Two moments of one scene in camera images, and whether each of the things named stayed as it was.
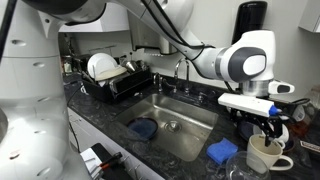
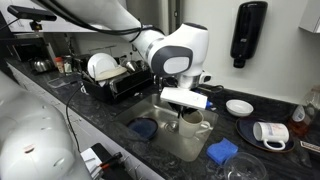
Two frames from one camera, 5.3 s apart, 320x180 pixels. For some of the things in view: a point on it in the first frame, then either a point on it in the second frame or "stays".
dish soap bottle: x=300 y=126 stays
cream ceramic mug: x=264 y=158 → x=192 y=123
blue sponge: x=222 y=150 stays
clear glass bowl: x=246 y=165 stays
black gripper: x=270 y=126 → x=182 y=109
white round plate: x=100 y=62 stays
